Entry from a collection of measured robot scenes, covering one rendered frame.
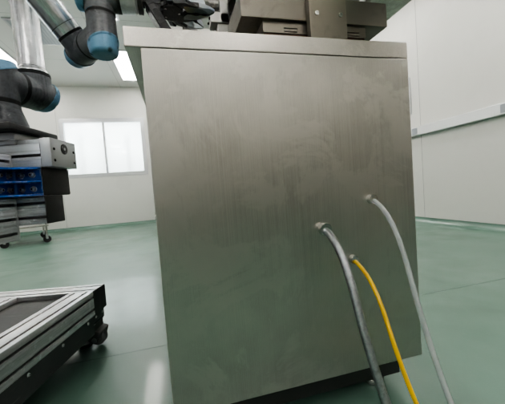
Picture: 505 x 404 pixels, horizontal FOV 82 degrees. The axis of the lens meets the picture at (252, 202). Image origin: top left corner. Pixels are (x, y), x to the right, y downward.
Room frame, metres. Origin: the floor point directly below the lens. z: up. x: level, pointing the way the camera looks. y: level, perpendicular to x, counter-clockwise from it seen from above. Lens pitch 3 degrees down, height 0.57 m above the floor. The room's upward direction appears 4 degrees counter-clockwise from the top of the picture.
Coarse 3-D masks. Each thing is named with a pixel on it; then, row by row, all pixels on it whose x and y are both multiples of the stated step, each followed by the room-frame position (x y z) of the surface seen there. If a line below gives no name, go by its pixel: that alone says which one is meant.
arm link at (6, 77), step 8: (0, 64) 0.95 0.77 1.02; (8, 64) 0.97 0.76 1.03; (0, 72) 0.95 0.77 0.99; (8, 72) 0.97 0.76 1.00; (16, 72) 1.00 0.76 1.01; (0, 80) 0.95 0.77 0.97; (8, 80) 0.97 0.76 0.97; (16, 80) 0.99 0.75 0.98; (24, 80) 1.02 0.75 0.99; (0, 88) 0.95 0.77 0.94; (8, 88) 0.96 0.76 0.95; (16, 88) 0.99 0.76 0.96; (24, 88) 1.02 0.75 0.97; (8, 96) 0.96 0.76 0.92; (16, 96) 0.99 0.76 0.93; (24, 96) 1.03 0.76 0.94
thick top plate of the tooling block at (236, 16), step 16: (240, 0) 0.70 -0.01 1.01; (256, 0) 0.71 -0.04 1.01; (272, 0) 0.72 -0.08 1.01; (288, 0) 0.73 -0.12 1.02; (304, 0) 0.74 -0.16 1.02; (240, 16) 0.70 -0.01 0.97; (256, 16) 0.71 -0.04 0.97; (272, 16) 0.72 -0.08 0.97; (288, 16) 0.73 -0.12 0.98; (304, 16) 0.74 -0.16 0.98; (352, 16) 0.77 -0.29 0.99; (368, 16) 0.79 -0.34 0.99; (384, 16) 0.80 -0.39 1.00; (240, 32) 0.77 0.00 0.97; (256, 32) 0.78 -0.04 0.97; (368, 32) 0.82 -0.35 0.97
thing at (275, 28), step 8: (264, 24) 0.72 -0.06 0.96; (272, 24) 0.73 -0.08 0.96; (280, 24) 0.73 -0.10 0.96; (288, 24) 0.74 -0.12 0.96; (296, 24) 0.75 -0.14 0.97; (304, 24) 0.75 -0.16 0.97; (264, 32) 0.73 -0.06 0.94; (272, 32) 0.73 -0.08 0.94; (280, 32) 0.73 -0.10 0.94; (288, 32) 0.74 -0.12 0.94; (296, 32) 0.75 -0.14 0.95; (304, 32) 0.75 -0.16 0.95; (352, 32) 0.79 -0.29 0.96; (360, 32) 0.79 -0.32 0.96
